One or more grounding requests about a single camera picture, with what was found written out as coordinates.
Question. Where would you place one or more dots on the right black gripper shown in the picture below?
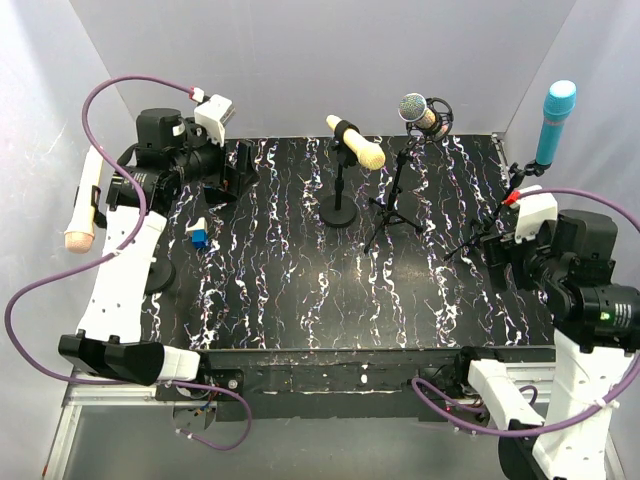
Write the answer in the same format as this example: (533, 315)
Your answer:
(495, 251)

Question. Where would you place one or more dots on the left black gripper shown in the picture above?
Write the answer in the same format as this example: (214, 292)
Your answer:
(231, 179)

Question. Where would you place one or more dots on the black round-base mic stand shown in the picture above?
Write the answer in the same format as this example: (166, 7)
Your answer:
(338, 211)

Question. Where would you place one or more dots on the cream yellow microphone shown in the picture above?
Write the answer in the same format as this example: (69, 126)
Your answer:
(357, 145)

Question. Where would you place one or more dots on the glitter silver-head microphone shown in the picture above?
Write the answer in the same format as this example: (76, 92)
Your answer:
(414, 110)

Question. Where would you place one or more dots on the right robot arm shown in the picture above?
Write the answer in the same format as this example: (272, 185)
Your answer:
(596, 337)

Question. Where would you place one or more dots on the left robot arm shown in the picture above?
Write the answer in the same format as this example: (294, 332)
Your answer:
(171, 151)

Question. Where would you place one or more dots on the pale pink microphone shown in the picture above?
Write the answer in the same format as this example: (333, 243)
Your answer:
(85, 200)

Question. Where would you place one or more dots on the teal blue microphone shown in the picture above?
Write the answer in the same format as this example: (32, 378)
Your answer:
(558, 104)

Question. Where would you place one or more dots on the blue white small box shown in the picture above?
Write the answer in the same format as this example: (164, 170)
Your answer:
(198, 233)

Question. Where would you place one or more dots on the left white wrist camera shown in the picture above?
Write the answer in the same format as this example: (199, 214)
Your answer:
(213, 115)

